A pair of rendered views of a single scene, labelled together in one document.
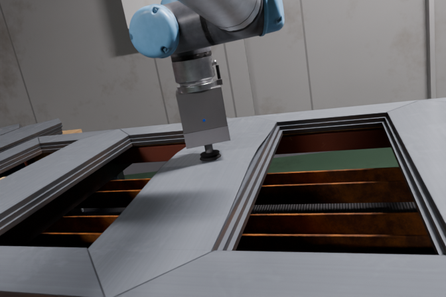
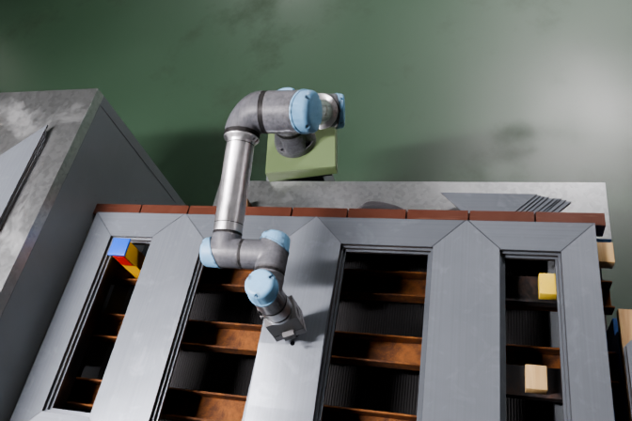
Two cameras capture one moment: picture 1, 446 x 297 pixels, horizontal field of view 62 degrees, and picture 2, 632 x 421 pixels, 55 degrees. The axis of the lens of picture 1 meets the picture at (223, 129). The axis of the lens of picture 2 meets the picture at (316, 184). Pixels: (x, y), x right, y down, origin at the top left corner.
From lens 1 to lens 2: 1.89 m
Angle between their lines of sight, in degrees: 112
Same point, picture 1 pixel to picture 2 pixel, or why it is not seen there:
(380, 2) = not seen: outside the picture
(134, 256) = (315, 237)
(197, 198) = (294, 278)
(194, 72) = not seen: hidden behind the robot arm
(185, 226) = (297, 257)
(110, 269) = (323, 230)
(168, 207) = (309, 272)
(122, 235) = (327, 251)
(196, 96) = not seen: hidden behind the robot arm
